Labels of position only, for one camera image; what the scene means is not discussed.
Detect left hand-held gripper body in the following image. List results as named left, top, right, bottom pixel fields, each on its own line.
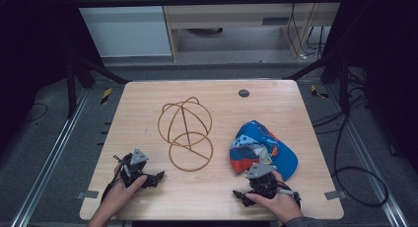
left=112, top=148, right=156, bottom=189

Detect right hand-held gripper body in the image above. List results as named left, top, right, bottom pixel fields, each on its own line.
left=244, top=162, right=302, bottom=209

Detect blue and red cap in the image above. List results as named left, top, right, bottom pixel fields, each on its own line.
left=229, top=119, right=300, bottom=182

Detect person's right hand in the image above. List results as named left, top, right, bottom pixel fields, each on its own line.
left=244, top=170, right=304, bottom=223

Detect person's left hand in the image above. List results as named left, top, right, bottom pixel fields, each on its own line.
left=102, top=163, right=149, bottom=219

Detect grey tape strip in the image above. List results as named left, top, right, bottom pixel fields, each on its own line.
left=76, top=189, right=100, bottom=200
left=323, top=189, right=348, bottom=201

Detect black and yellow tape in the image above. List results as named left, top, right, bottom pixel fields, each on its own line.
left=310, top=84, right=329, bottom=100
left=100, top=87, right=113, bottom=106

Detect black metal stand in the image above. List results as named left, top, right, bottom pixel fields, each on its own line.
left=64, top=50, right=131, bottom=120
left=281, top=53, right=351, bottom=116

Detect white cabinet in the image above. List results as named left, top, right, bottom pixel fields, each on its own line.
left=69, top=0, right=174, bottom=59

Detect black curtain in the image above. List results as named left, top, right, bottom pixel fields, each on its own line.
left=0, top=0, right=105, bottom=156
left=319, top=0, right=418, bottom=176

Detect right hand-held gripper cable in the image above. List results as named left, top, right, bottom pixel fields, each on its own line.
left=278, top=187, right=303, bottom=209

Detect hand-held gripper cable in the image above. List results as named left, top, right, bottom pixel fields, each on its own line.
left=100, top=172, right=122, bottom=203
left=278, top=187, right=303, bottom=209

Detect left hand-held gripper cable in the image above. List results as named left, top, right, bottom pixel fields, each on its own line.
left=100, top=172, right=122, bottom=203

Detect gold wire hat stand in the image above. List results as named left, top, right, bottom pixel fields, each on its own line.
left=157, top=96, right=215, bottom=173

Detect metal floor rail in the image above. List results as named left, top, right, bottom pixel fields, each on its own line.
left=9, top=88, right=91, bottom=227
left=326, top=83, right=410, bottom=227

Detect thick black floor cable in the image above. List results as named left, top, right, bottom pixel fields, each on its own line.
left=330, top=88, right=389, bottom=209

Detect thin black floor cable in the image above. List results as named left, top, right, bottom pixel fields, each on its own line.
left=22, top=102, right=49, bottom=124

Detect hanging black desk cables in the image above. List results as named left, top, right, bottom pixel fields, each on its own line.
left=286, top=2, right=327, bottom=61

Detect black horizontal frame bar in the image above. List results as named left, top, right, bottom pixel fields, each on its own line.
left=69, top=0, right=345, bottom=10

